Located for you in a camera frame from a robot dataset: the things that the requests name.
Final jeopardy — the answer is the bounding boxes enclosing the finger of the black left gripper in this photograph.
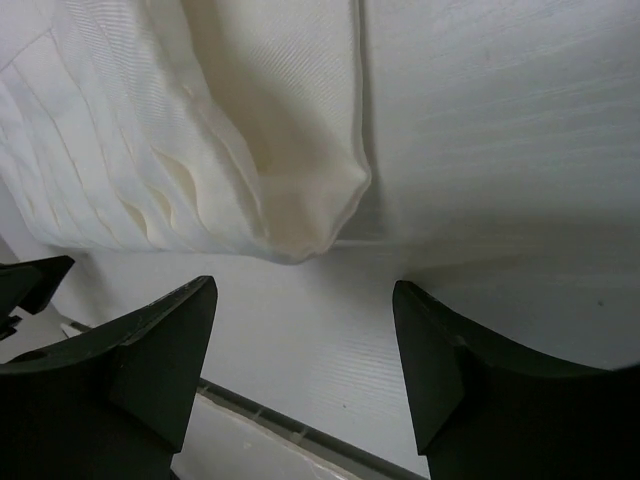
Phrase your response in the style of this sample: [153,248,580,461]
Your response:
[1,255,75,340]

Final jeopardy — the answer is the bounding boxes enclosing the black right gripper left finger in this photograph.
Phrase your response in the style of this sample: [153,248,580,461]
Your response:
[1,276,218,479]

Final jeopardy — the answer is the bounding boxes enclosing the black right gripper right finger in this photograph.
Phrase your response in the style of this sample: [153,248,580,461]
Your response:
[392,281,639,479]

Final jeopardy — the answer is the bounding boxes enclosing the white pleated skirt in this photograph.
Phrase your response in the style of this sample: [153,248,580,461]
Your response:
[1,1,371,264]

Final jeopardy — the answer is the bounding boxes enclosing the aluminium table edge rail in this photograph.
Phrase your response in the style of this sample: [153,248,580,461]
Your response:
[59,319,426,480]

